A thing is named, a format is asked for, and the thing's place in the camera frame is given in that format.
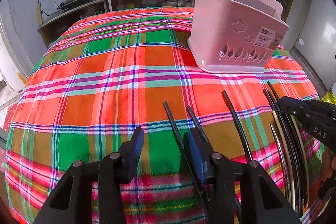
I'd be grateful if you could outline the person's right hand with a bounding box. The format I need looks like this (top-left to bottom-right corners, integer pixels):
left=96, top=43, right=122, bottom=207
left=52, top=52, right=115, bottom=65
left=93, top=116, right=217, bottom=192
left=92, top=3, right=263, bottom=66
left=320, top=147, right=336, bottom=182

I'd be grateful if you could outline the plaid colourful tablecloth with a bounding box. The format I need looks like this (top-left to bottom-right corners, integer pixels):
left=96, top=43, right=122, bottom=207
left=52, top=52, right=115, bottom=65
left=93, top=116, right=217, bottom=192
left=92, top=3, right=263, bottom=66
left=5, top=7, right=318, bottom=223

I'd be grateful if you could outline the silver refrigerator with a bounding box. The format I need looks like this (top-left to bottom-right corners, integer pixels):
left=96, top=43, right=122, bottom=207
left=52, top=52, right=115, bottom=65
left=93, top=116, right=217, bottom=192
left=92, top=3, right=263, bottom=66
left=282, top=0, right=335, bottom=96

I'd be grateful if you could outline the beige wooden chopstick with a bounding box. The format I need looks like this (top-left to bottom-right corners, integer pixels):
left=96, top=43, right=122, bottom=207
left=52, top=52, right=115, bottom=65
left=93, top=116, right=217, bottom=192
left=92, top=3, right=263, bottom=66
left=270, top=110, right=297, bottom=210

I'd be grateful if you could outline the pink plastic utensil holder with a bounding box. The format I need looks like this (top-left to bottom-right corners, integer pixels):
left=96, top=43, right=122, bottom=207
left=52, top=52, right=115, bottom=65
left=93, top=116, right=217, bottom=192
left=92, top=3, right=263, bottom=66
left=187, top=0, right=289, bottom=73

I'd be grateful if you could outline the metal kitchen shelf counter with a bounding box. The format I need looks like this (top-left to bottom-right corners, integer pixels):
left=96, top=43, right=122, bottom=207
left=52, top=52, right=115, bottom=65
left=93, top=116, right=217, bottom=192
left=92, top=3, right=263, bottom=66
left=38, top=0, right=193, bottom=47

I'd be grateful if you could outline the yellow snack bag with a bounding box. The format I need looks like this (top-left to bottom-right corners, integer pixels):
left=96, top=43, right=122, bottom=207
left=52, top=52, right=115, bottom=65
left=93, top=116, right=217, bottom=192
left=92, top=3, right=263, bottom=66
left=321, top=91, right=336, bottom=105

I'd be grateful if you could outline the black chopstick curved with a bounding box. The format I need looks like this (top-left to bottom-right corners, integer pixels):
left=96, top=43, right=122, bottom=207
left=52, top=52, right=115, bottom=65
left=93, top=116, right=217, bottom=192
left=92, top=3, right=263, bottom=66
left=222, top=90, right=253, bottom=163

